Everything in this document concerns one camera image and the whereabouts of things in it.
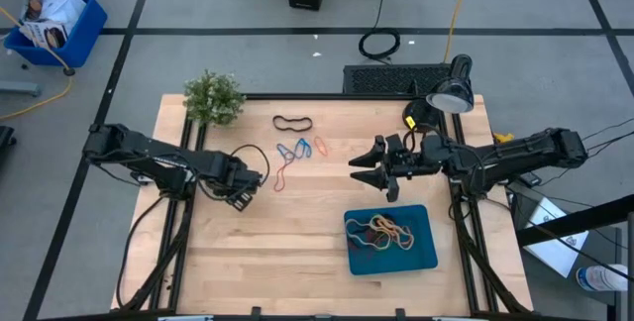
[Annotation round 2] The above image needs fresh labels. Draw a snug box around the dark grey side table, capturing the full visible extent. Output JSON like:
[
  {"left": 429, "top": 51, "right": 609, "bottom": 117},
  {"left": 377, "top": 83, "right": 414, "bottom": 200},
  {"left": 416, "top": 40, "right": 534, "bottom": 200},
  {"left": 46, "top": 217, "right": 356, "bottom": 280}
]
[{"left": 505, "top": 180, "right": 624, "bottom": 308}]

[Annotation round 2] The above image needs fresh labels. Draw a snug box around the teal plastic bin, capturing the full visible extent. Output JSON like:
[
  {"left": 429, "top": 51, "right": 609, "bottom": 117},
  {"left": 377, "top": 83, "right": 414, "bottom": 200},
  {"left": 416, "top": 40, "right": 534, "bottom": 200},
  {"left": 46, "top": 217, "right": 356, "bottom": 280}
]
[{"left": 343, "top": 203, "right": 440, "bottom": 276}]

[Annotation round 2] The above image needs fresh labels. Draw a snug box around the white printed carton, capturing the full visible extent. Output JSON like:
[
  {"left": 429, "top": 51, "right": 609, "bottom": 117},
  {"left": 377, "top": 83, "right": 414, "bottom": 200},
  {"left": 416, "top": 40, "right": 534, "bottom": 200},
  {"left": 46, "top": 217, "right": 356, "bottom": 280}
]
[
  {"left": 23, "top": 0, "right": 88, "bottom": 25},
  {"left": 20, "top": 19, "right": 69, "bottom": 51}
]

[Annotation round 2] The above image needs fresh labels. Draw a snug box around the black mesh-top box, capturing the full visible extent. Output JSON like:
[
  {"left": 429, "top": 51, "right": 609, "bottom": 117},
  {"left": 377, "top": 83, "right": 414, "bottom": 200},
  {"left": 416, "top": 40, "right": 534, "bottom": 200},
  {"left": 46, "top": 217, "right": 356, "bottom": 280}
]
[{"left": 342, "top": 63, "right": 453, "bottom": 96}]

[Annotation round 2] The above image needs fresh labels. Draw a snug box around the black desk lamp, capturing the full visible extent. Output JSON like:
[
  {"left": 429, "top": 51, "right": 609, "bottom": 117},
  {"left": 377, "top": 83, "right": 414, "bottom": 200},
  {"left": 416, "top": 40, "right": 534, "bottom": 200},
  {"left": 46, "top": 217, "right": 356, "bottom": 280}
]
[{"left": 401, "top": 53, "right": 476, "bottom": 135}]

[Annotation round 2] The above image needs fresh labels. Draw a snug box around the blue rubber band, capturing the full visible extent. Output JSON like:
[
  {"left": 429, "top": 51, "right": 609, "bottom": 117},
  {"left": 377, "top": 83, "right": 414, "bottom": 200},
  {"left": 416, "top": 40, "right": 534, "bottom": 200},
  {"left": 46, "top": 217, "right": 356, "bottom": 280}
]
[
  {"left": 275, "top": 142, "right": 297, "bottom": 162},
  {"left": 294, "top": 137, "right": 313, "bottom": 160}
]

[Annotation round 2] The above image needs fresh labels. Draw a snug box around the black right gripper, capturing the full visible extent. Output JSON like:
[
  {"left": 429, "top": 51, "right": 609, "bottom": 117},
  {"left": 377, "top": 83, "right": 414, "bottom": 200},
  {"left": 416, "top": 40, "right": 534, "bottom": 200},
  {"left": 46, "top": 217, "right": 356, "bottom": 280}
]
[{"left": 348, "top": 132, "right": 430, "bottom": 204}]

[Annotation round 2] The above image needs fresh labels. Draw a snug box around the small black rubber band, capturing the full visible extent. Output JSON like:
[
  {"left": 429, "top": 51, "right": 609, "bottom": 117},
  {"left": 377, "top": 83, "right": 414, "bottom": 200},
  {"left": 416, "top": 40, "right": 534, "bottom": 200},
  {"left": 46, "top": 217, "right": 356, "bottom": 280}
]
[{"left": 271, "top": 114, "right": 314, "bottom": 133}]

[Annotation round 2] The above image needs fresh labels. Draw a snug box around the black arm base cable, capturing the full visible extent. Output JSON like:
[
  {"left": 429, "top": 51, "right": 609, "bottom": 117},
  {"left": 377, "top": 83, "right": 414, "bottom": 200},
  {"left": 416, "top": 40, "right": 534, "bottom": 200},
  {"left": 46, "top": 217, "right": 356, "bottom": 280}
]
[{"left": 115, "top": 194, "right": 167, "bottom": 310}]

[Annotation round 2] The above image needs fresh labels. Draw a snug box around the black right camera cable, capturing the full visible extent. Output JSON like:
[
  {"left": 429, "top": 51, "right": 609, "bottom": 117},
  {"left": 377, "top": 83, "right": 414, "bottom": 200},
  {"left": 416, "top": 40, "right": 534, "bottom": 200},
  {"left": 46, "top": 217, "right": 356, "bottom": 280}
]
[{"left": 401, "top": 125, "right": 433, "bottom": 155}]

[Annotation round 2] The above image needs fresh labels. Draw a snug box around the black power cable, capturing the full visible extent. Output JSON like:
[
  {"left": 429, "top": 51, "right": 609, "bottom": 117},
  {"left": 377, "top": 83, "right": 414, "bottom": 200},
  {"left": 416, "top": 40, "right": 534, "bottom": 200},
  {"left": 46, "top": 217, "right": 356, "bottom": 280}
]
[
  {"left": 539, "top": 132, "right": 634, "bottom": 187},
  {"left": 581, "top": 117, "right": 634, "bottom": 144}
]

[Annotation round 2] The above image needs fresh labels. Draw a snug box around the black metal bar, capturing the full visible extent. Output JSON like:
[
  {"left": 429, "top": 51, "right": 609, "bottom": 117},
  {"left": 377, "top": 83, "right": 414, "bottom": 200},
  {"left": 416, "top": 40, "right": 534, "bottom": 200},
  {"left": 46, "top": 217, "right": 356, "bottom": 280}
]
[{"left": 514, "top": 193, "right": 634, "bottom": 249}]

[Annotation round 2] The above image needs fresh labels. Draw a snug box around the grey furniture foot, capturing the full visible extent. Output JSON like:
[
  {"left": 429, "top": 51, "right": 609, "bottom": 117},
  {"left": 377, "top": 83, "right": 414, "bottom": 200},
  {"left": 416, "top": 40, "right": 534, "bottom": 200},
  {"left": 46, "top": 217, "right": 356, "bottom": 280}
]
[{"left": 0, "top": 80, "right": 42, "bottom": 97}]

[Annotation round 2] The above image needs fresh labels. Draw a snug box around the small artificial green plant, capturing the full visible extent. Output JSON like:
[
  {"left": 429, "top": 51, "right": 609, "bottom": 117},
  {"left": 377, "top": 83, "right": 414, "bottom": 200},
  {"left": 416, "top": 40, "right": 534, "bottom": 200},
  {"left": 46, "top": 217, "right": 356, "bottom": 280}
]
[{"left": 182, "top": 68, "right": 248, "bottom": 128}]

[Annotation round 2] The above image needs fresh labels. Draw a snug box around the long red thin rubber band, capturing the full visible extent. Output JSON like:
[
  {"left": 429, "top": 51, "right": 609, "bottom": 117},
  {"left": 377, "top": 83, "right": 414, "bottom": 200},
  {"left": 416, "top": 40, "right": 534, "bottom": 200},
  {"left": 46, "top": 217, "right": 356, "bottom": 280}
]
[{"left": 272, "top": 155, "right": 294, "bottom": 193}]

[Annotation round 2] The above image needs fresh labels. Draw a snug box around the yellow floor cable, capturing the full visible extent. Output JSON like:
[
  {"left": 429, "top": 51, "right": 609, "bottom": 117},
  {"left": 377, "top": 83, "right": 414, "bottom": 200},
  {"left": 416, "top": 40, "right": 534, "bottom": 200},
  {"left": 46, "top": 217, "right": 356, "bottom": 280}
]
[{"left": 0, "top": 6, "right": 74, "bottom": 122}]

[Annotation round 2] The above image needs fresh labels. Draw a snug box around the yellow hanging cable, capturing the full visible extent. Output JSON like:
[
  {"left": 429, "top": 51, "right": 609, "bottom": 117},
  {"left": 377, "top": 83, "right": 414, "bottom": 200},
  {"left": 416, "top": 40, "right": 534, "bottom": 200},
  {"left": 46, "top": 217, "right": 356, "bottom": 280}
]
[{"left": 443, "top": 0, "right": 477, "bottom": 63}]

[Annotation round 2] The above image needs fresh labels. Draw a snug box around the black power adapter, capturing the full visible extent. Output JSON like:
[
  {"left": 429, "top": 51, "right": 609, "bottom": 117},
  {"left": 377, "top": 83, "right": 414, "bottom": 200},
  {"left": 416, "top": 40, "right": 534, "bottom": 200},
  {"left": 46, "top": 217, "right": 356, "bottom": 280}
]
[{"left": 514, "top": 169, "right": 542, "bottom": 188}]

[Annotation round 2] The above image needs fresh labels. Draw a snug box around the clear water bottle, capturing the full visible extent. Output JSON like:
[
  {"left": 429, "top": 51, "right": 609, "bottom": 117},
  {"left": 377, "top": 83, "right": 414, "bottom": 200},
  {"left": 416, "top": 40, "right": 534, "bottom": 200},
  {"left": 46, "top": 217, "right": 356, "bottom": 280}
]
[{"left": 576, "top": 264, "right": 629, "bottom": 293}]

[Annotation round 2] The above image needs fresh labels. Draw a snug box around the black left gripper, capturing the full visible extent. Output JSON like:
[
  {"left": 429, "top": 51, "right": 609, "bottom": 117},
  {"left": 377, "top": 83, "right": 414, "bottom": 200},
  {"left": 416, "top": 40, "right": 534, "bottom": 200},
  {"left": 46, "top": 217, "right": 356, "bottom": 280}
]
[{"left": 213, "top": 154, "right": 264, "bottom": 212}]

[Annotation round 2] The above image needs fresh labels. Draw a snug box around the black chair base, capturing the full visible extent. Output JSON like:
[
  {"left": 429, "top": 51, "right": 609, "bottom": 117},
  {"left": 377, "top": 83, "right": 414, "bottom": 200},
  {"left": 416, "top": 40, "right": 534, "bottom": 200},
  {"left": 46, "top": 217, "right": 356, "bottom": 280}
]
[{"left": 0, "top": 125, "right": 18, "bottom": 163}]

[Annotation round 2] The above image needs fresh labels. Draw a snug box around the white paper box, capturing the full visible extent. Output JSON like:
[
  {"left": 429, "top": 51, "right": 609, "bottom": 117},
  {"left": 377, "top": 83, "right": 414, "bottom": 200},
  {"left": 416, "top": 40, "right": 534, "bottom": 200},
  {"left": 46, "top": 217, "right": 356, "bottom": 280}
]
[{"left": 523, "top": 196, "right": 590, "bottom": 278}]

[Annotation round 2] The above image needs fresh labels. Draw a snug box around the black coiled cable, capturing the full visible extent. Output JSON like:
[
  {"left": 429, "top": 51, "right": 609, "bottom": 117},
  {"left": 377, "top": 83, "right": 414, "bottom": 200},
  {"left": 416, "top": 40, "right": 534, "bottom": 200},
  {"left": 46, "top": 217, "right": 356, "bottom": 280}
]
[{"left": 358, "top": 0, "right": 401, "bottom": 62}]

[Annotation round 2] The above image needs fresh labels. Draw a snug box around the blue storage crate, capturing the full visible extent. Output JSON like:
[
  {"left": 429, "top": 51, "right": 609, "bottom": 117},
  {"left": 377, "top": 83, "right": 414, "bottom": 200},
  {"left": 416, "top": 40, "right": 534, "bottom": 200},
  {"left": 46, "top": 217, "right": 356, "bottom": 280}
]
[{"left": 3, "top": 0, "right": 109, "bottom": 68}]

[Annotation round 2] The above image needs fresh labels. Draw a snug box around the long orange-red rubber band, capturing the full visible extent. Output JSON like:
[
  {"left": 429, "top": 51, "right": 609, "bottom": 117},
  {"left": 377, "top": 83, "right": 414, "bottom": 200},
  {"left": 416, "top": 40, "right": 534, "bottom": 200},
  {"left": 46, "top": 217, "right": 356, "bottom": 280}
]
[{"left": 369, "top": 213, "right": 405, "bottom": 243}]

